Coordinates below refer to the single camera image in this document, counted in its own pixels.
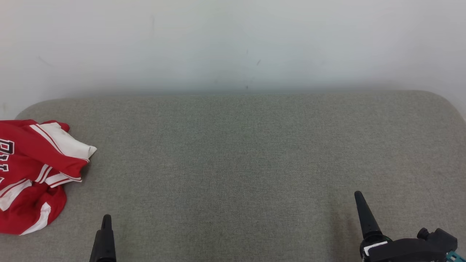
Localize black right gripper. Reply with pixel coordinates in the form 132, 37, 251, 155
354, 191, 449, 262

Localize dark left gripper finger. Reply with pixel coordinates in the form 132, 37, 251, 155
89, 214, 117, 262

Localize red basketball shorts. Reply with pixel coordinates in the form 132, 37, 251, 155
0, 179, 68, 236

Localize red basketball jersey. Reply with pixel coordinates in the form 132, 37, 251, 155
0, 120, 98, 199

